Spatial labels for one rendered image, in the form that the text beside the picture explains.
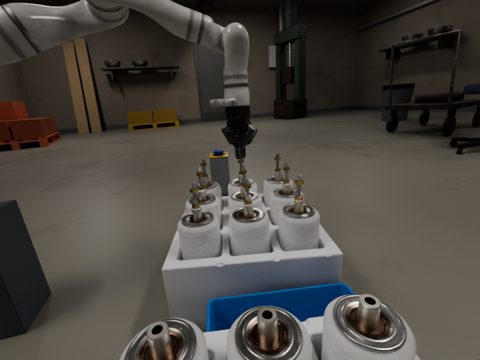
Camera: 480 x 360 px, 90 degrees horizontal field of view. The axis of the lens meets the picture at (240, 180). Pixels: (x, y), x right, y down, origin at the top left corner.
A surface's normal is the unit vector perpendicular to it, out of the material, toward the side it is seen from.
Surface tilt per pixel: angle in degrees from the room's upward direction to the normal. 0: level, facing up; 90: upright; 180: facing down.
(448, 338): 0
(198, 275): 90
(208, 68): 90
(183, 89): 90
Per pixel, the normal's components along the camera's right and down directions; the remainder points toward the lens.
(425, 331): -0.06, -0.95
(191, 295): 0.06, 0.31
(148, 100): 0.28, 0.29
